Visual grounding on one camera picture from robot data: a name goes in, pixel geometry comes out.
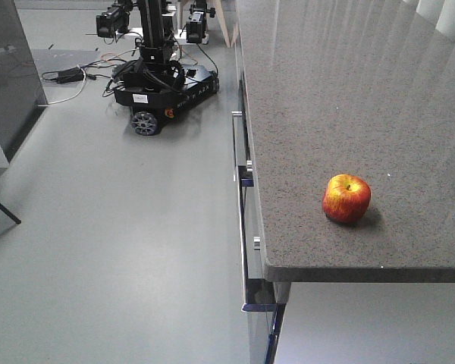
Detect red yellow apple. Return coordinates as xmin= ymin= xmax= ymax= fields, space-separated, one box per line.
xmin=322 ymin=174 xmax=371 ymax=224

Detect black wheeled mobile robot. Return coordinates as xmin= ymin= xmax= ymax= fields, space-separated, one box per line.
xmin=96 ymin=1 xmax=219 ymax=136

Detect grey stone kitchen counter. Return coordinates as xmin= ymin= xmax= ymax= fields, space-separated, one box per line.
xmin=231 ymin=0 xmax=455 ymax=364

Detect wooden stand legs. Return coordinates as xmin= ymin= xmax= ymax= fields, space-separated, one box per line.
xmin=176 ymin=0 xmax=239 ymax=49

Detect dark grey cabinet panel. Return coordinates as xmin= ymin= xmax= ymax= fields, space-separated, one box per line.
xmin=0 ymin=1 xmax=46 ymax=161

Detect black power adapter with cable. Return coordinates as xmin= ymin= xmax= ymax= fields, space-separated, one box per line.
xmin=41 ymin=67 xmax=96 ymax=84

